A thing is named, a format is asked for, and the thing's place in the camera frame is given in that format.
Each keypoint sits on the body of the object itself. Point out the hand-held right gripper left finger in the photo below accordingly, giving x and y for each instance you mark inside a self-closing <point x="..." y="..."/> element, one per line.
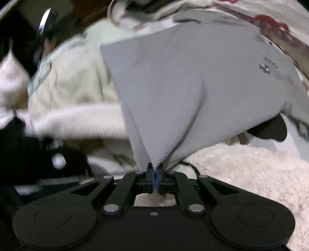
<point x="151" y="178"/>

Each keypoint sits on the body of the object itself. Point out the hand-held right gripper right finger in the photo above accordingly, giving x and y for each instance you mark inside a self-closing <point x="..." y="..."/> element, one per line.
<point x="159" y="179"/>

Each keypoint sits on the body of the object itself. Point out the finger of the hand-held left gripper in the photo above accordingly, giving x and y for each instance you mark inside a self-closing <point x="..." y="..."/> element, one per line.
<point x="70" y="166"/>

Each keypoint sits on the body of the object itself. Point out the grey knit shirt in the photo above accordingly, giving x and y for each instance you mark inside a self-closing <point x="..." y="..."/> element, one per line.
<point x="181" y="84"/>

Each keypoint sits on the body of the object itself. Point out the light green blanket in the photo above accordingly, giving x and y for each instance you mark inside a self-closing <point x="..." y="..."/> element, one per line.
<point x="72" y="79"/>

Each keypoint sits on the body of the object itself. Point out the black object with silver rim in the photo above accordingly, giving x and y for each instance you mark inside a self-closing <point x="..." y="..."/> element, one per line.
<point x="21" y="36"/>

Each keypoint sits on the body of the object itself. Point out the red bear print quilt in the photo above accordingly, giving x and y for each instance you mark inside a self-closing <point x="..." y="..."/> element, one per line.
<point x="272" y="21"/>

